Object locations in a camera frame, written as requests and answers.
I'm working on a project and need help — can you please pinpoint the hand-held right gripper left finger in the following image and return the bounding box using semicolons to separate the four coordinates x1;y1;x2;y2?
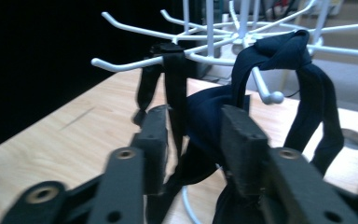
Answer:
131;105;171;196

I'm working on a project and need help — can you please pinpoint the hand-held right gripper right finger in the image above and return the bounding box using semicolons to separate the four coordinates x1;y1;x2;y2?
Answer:
219;105;270;198

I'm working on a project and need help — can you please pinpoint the navy cloth tie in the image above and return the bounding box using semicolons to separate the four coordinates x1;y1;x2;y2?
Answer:
185;29;345;224

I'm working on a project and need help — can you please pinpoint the black cloth strap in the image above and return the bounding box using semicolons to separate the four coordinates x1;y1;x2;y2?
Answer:
131;41;219;224

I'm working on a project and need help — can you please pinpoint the white wire hook rack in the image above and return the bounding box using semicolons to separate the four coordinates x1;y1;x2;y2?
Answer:
90;0;358;224

